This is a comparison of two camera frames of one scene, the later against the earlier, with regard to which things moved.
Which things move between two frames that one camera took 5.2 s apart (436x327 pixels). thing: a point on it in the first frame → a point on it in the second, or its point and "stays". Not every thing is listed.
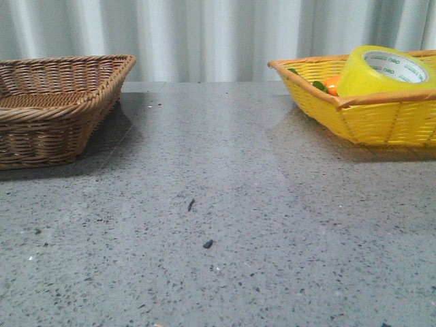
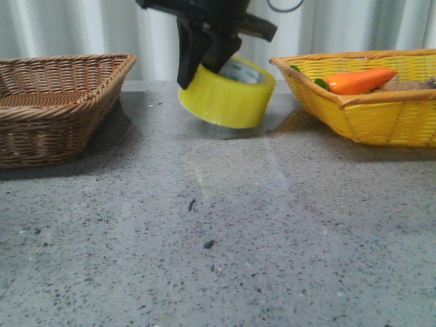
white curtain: [209, 41] stays
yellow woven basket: [379, 119] stays
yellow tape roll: [381, 68] → [240, 95]
